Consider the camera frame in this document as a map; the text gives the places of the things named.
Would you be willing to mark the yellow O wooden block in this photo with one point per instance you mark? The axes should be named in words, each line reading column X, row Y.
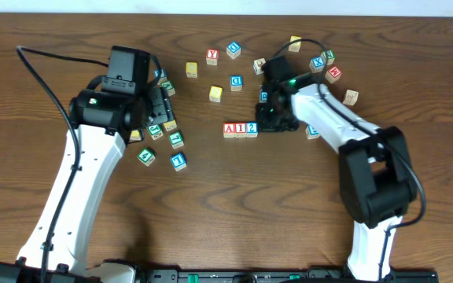
column 191, row 69

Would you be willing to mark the blue 5 wooden block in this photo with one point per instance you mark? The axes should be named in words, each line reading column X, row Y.
column 311, row 133

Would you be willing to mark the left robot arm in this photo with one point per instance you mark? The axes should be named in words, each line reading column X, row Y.
column 100, row 120

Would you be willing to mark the yellow K wooden block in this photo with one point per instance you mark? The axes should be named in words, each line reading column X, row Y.
column 170, row 125

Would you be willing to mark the red A wooden block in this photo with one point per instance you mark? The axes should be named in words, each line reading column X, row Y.
column 229, row 130

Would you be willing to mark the blue T wooden block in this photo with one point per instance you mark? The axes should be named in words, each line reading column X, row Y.
column 178, row 161

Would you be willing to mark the blue p wooden block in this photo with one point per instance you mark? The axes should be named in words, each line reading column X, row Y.
column 161, row 75
column 263, row 97

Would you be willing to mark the red M wooden block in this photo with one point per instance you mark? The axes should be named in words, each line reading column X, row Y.
column 333, row 74

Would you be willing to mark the green N wooden block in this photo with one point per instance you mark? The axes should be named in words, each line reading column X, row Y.
column 328, row 56

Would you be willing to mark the blue 2 wooden block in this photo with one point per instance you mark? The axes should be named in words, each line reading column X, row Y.
column 251, row 130

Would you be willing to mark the green 4 wooden block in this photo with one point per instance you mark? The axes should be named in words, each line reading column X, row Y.
column 147, row 156

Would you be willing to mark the green J left wooden block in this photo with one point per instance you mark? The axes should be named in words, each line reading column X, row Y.
column 155, row 131

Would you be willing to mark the yellow S wooden block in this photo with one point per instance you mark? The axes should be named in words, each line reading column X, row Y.
column 215, row 94

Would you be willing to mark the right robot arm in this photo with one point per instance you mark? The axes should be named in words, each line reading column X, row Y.
column 377, row 181

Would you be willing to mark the plain picture wooden block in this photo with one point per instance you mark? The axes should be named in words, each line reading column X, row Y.
column 258, row 66

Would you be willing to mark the green L wooden block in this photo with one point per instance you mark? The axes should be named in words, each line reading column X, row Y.
column 176, row 139

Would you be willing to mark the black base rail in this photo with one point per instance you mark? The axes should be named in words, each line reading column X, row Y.
column 314, row 274

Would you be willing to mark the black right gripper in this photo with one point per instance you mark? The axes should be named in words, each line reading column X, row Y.
column 264, row 124

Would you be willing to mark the red I wooden block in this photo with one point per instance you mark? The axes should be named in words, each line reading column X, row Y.
column 240, row 130

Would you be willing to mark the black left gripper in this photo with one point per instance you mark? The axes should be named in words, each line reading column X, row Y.
column 161, row 104

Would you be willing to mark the plain animal wooden block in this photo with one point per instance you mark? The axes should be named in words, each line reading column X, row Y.
column 350, row 97

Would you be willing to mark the blue D centre wooden block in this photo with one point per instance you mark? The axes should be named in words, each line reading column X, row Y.
column 236, row 82

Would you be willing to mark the yellow G wooden block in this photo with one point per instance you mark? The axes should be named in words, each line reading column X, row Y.
column 136, row 136

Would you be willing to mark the blue D far wooden block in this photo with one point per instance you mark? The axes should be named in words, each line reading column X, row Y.
column 233, row 49

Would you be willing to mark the blue d wooden block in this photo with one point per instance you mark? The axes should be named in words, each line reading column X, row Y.
column 233, row 49
column 236, row 82

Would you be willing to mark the green V wooden block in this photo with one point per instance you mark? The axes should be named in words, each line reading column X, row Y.
column 169, row 87

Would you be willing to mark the blue P left wooden block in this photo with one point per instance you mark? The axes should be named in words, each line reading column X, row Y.
column 161, row 75

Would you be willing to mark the yellow far wooden block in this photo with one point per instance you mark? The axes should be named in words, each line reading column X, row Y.
column 295, row 44

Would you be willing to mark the red Y wooden block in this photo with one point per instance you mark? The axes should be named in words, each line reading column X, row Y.
column 212, row 57

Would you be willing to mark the blue X wooden block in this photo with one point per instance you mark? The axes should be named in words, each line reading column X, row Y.
column 316, row 64

